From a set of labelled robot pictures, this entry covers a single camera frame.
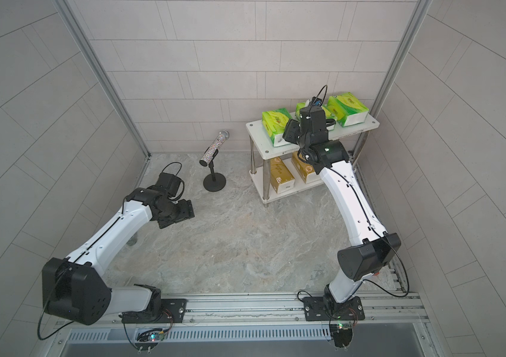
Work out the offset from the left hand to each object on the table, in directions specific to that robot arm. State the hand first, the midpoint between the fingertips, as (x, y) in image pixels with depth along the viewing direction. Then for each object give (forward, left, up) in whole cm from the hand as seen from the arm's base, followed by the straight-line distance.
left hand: (191, 213), depth 83 cm
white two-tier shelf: (+11, -27, +22) cm, 37 cm away
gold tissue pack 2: (+15, -35, +3) cm, 38 cm away
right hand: (+18, -36, +29) cm, 49 cm away
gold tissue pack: (+20, -45, +3) cm, 49 cm away
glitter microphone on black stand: (+22, -4, -9) cm, 24 cm away
